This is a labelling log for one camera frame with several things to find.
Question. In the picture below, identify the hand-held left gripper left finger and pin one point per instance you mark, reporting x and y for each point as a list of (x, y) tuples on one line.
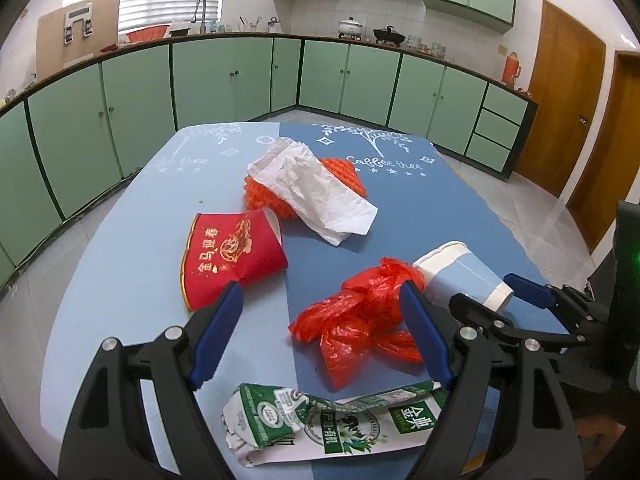
[(220, 332)]

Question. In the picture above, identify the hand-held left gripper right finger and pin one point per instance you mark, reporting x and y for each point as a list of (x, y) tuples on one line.
[(425, 332)]

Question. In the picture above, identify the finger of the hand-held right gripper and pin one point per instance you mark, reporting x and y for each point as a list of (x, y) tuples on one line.
[(485, 315), (530, 292)]

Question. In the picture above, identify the blue paper cup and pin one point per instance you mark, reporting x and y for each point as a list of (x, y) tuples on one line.
[(460, 275)]

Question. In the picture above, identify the red paper cup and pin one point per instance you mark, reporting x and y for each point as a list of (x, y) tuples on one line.
[(235, 260)]

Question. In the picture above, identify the red plastic bag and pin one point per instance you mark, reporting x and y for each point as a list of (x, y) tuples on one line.
[(350, 320)]

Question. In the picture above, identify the green milk carton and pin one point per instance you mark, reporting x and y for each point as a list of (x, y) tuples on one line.
[(325, 425)]

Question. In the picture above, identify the white tissue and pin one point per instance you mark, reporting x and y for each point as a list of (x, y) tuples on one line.
[(320, 195)]

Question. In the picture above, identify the orange foam fruit net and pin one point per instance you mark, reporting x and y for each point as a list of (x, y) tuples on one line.
[(345, 177)]

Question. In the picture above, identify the light blue table mat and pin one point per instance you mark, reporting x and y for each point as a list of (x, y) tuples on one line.
[(150, 240)]

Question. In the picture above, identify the dark blue table mat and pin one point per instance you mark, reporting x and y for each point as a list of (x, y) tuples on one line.
[(425, 210)]

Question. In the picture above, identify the plain wooden door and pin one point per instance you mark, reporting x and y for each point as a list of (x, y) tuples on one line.
[(610, 160)]

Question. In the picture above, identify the orange thermos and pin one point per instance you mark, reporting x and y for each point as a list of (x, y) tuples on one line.
[(511, 70)]

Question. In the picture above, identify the green base cabinets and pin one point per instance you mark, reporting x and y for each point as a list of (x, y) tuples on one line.
[(370, 80)]

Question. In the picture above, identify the glass jar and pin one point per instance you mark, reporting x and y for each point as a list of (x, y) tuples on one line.
[(414, 43)]

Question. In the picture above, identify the black pan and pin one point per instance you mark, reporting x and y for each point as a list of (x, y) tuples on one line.
[(389, 36)]

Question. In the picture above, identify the red basin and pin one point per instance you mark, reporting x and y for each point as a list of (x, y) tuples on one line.
[(145, 34)]

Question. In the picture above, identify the utensil holder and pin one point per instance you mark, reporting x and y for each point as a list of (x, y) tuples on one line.
[(250, 26)]

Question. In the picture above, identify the white cooking pot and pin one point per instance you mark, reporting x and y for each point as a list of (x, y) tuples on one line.
[(350, 28)]

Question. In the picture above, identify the steel faucet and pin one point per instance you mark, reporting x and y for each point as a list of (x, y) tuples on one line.
[(201, 5)]

